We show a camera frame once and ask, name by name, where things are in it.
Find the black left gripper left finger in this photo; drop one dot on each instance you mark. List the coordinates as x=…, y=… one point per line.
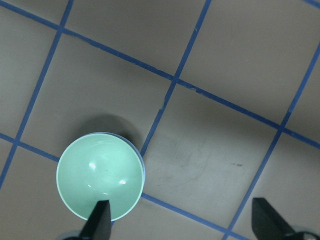
x=98, y=225

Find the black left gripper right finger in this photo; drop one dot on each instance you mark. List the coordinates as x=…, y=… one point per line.
x=267, y=223

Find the green bowl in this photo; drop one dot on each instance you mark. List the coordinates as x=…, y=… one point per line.
x=71, y=180

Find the blue bowl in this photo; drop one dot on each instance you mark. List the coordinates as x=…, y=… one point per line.
x=115, y=171

